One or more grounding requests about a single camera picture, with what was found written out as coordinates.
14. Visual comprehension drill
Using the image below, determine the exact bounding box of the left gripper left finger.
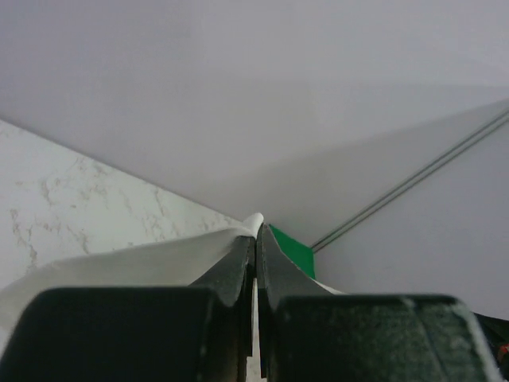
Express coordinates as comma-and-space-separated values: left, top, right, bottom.
1, 237, 255, 381

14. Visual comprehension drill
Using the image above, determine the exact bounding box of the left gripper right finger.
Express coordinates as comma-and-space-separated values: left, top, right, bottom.
255, 225, 497, 381

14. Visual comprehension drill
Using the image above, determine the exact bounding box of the white coca-cola t-shirt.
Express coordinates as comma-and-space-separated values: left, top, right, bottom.
0, 212, 347, 343

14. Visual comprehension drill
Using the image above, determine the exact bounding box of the folded green t-shirt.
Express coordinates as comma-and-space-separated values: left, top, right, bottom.
270, 224, 315, 279

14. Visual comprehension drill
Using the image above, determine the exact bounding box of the right aluminium frame post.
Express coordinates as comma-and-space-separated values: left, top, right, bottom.
311, 99, 508, 251

